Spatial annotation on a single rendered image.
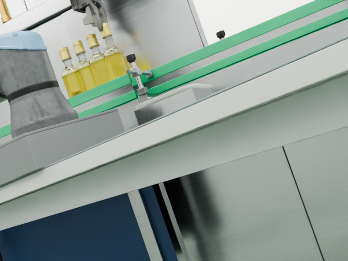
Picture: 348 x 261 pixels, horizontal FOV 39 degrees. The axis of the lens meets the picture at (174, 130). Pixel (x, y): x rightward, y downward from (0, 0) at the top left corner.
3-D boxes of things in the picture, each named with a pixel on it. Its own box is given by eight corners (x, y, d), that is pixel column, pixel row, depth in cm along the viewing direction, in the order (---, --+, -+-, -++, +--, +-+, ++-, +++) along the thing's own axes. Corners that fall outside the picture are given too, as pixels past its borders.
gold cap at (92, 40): (101, 45, 168) (97, 33, 169) (96, 44, 165) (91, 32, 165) (92, 49, 170) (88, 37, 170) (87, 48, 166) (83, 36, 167)
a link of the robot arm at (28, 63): (33, 82, 102) (11, 20, 102) (-11, 103, 108) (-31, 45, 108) (69, 78, 113) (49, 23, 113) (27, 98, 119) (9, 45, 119)
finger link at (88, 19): (89, 37, 166) (82, 12, 167) (103, 29, 164) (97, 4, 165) (84, 34, 163) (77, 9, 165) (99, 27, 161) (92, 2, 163)
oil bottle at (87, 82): (114, 115, 170) (93, 57, 171) (106, 116, 165) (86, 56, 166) (100, 121, 172) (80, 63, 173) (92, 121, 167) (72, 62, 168)
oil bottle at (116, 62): (143, 104, 166) (121, 44, 167) (135, 104, 161) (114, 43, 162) (128, 109, 168) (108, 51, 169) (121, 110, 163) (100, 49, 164)
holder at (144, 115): (227, 113, 148) (218, 88, 149) (202, 117, 122) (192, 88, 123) (176, 131, 154) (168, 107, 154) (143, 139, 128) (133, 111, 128)
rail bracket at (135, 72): (160, 92, 157) (147, 55, 157) (140, 92, 141) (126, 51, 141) (152, 96, 158) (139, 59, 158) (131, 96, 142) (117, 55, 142)
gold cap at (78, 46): (87, 52, 171) (83, 40, 171) (82, 51, 167) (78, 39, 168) (79, 56, 172) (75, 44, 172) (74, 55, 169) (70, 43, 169)
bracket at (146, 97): (166, 113, 155) (159, 92, 155) (155, 114, 146) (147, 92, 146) (156, 117, 156) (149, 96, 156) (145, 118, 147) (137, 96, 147)
